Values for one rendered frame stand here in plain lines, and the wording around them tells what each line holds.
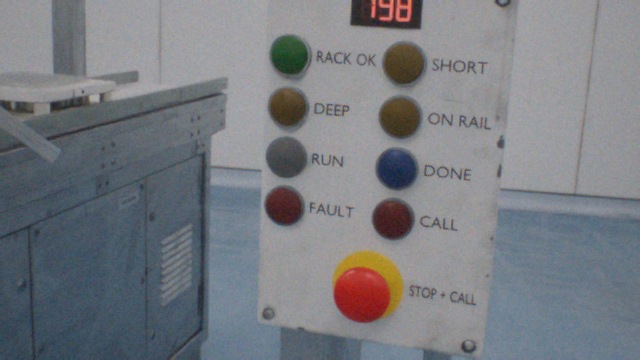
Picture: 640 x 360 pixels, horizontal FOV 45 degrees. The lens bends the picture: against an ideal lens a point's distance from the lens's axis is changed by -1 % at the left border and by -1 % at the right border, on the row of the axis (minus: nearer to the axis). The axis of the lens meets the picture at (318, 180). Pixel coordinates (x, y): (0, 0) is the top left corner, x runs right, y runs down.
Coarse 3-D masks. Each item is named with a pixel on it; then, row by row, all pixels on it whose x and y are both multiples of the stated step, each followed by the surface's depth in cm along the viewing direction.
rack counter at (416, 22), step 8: (352, 0) 52; (416, 0) 51; (352, 8) 52; (416, 8) 51; (352, 16) 52; (416, 16) 51; (352, 24) 52; (360, 24) 52; (368, 24) 52; (376, 24) 52; (384, 24) 52; (392, 24) 52; (400, 24) 52; (408, 24) 51; (416, 24) 51
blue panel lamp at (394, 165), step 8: (392, 152) 53; (400, 152) 53; (384, 160) 53; (392, 160) 53; (400, 160) 53; (408, 160) 53; (384, 168) 53; (392, 168) 53; (400, 168) 53; (408, 168) 53; (384, 176) 53; (392, 176) 53; (400, 176) 53; (408, 176) 53; (392, 184) 53; (400, 184) 53
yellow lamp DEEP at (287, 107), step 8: (272, 96) 55; (280, 96) 54; (288, 96) 54; (296, 96) 54; (272, 104) 55; (280, 104) 54; (288, 104) 54; (296, 104) 54; (304, 104) 54; (272, 112) 55; (280, 112) 54; (288, 112) 54; (296, 112) 54; (304, 112) 54; (280, 120) 55; (288, 120) 54; (296, 120) 54
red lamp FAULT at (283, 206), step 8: (272, 192) 56; (280, 192) 56; (288, 192) 56; (272, 200) 56; (280, 200) 56; (288, 200) 56; (296, 200) 56; (272, 208) 56; (280, 208) 56; (288, 208) 56; (296, 208) 56; (272, 216) 56; (280, 216) 56; (288, 216) 56; (296, 216) 56
